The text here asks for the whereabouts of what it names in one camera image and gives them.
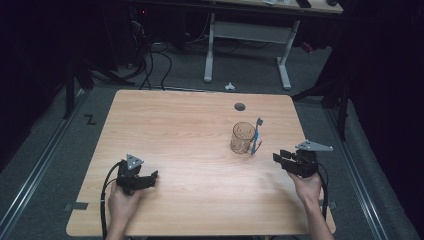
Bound metal floor rail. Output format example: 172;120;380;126
323;107;390;240
0;89;86;236

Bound blue toothbrush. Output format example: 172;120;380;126
250;116;265;156

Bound white metal-legged desk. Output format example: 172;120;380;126
202;0;344;91

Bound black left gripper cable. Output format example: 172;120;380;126
100;161;123;240

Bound black metal stand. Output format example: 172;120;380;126
291;74;352;142
62;54;136;120

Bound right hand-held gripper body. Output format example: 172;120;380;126
288;139;334;179

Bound dark computer tower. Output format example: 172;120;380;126
127;5;150;69

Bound person's left hand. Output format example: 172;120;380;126
107;182;144;224

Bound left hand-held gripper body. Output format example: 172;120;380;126
115;153;145;196

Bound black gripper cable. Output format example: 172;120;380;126
100;161;123;240
316;162;330;222

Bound clear glass mug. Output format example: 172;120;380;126
229;121;263;156

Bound black floor cables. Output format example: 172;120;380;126
138;41;174;92

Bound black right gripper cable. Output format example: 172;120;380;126
316;162;330;222

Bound person's right hand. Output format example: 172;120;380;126
287;171;324;207

